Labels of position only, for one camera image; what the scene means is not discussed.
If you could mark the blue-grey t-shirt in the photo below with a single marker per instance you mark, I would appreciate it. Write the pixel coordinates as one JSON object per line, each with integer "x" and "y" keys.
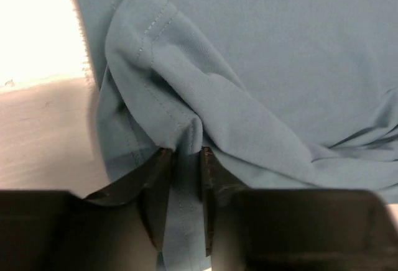
{"x": 287, "y": 93}

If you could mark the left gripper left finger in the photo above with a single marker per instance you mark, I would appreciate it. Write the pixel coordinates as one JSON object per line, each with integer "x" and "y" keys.
{"x": 119, "y": 227}

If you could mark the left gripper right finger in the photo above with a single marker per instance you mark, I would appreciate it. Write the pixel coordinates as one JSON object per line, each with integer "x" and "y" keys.
{"x": 260, "y": 229}

